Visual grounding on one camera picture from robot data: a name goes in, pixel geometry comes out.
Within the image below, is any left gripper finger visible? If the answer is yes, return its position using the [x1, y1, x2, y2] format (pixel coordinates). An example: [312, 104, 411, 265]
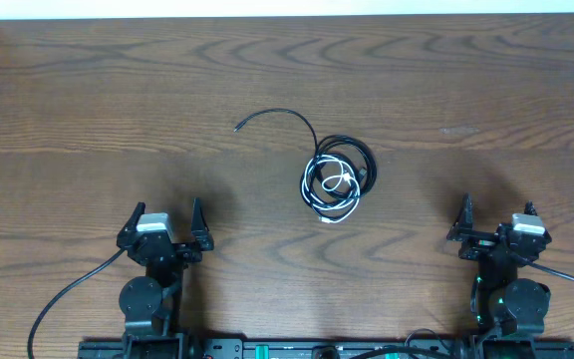
[190, 197, 210, 242]
[119, 202, 145, 239]

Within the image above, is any black USB cable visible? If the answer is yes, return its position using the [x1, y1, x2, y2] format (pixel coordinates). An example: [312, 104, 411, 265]
[233, 108, 379, 216]

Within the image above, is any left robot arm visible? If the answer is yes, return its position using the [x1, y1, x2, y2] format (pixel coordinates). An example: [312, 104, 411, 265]
[117, 197, 214, 358]

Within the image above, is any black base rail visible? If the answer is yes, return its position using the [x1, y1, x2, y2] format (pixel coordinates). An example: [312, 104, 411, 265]
[76, 339, 574, 359]

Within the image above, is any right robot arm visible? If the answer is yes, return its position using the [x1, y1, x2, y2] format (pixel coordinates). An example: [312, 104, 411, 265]
[446, 193, 551, 358]

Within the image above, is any white USB cable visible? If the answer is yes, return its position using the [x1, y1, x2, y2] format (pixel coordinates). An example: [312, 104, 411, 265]
[302, 154, 362, 224]

